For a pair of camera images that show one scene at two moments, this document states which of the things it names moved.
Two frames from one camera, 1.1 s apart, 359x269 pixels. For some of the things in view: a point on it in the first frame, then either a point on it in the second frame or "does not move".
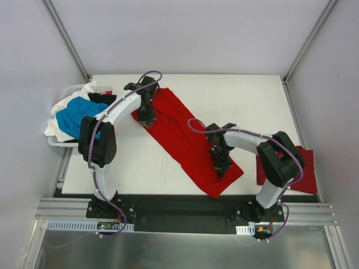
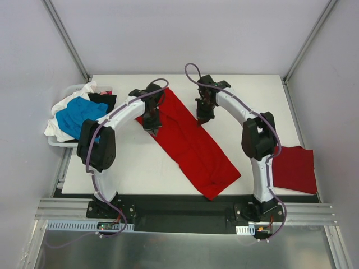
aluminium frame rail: x=298 y=213 does not move
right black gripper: x=221 y=162 -> x=204 y=114
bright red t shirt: x=183 y=137 does not move
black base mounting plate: x=188 y=213 does not move
